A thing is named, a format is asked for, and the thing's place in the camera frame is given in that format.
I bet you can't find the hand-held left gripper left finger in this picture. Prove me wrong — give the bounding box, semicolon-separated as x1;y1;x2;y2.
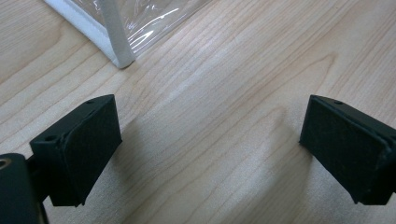
30;94;123;207

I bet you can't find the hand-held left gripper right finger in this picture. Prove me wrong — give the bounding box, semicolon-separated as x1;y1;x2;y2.
299;94;396;206

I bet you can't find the clear storage bag white trim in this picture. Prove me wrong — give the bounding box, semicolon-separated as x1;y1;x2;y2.
43;0;213;70

